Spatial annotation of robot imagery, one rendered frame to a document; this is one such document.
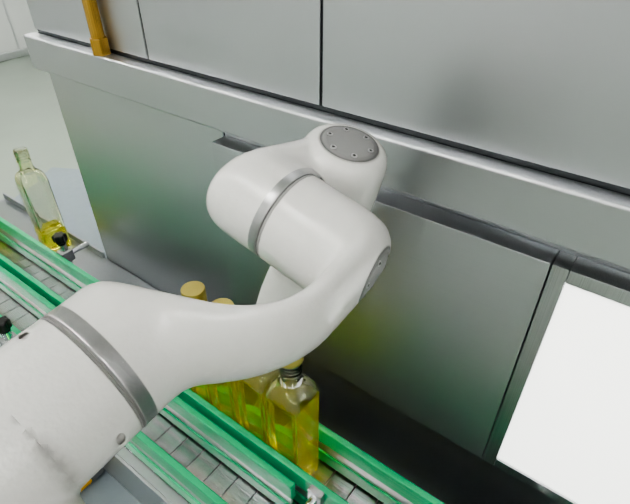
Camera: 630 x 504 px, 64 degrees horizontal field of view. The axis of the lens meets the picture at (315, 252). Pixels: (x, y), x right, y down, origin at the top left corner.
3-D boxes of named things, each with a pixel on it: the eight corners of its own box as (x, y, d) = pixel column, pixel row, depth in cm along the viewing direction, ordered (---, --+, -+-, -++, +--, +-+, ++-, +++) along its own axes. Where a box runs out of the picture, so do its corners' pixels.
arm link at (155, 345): (62, 362, 33) (269, 200, 45) (204, 496, 29) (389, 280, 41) (22, 290, 26) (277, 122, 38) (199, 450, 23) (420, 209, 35)
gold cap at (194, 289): (214, 309, 73) (210, 286, 70) (196, 323, 70) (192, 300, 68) (197, 299, 74) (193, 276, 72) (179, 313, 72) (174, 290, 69)
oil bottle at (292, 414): (320, 464, 79) (321, 376, 66) (298, 493, 75) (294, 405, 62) (292, 445, 81) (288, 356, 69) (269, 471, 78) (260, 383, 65)
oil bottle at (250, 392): (291, 443, 82) (287, 355, 69) (269, 470, 78) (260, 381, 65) (265, 426, 84) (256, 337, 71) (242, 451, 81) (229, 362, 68)
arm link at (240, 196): (302, 228, 32) (195, 155, 35) (277, 323, 40) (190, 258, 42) (409, 144, 42) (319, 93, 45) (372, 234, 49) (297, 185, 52)
